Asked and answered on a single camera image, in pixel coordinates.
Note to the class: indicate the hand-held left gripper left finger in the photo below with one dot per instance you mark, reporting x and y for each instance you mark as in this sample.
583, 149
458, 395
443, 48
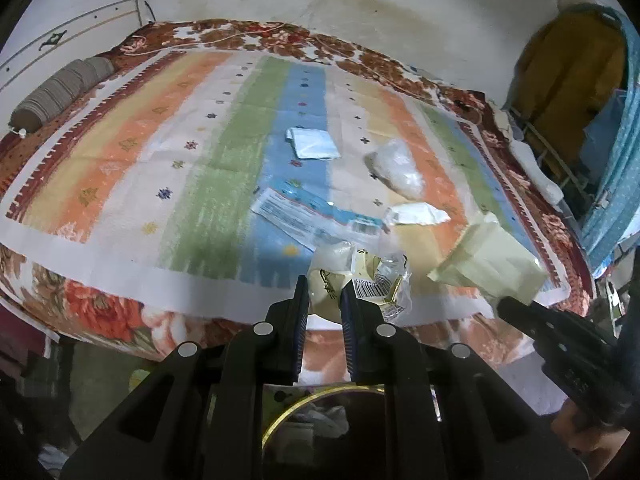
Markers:
298, 340

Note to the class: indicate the yellow hanging cloth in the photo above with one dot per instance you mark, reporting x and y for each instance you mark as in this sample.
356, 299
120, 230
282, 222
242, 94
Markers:
570, 70

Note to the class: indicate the grey bolster pillow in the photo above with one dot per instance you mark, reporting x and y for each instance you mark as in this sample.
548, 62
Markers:
55, 92

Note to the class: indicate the blue dotted cloth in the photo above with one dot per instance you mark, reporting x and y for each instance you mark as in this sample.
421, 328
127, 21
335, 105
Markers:
620, 185

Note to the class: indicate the white tissue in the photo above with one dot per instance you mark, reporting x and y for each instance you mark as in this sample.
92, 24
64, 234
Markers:
415, 213

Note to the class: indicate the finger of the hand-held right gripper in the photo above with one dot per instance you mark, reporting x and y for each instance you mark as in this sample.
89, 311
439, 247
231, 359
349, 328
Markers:
520, 317

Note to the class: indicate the brown floral blanket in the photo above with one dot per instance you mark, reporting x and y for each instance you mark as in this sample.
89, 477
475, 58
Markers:
100, 305

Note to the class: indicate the person's right hand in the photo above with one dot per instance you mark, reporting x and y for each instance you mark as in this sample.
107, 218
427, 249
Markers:
590, 435

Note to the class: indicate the striped pastel mat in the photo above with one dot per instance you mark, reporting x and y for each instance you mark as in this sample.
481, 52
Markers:
150, 160

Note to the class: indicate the dark bin with gold rim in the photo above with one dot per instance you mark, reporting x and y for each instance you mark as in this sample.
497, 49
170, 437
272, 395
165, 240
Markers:
360, 435

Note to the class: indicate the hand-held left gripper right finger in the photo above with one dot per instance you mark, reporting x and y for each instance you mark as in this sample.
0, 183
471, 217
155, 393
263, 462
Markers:
350, 335

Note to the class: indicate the clear plastic bag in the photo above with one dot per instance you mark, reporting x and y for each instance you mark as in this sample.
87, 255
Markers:
397, 172

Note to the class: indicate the white cloth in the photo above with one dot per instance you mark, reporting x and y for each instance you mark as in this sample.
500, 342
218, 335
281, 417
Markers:
312, 144

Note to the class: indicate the long clear labelled wrapper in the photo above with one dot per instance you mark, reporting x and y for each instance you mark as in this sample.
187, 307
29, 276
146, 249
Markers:
300, 217

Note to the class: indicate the white pillow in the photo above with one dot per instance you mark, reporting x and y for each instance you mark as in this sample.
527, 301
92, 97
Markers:
535, 170

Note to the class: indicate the yellow printed clear wrapper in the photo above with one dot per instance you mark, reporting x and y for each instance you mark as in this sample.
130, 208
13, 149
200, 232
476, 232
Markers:
380, 280

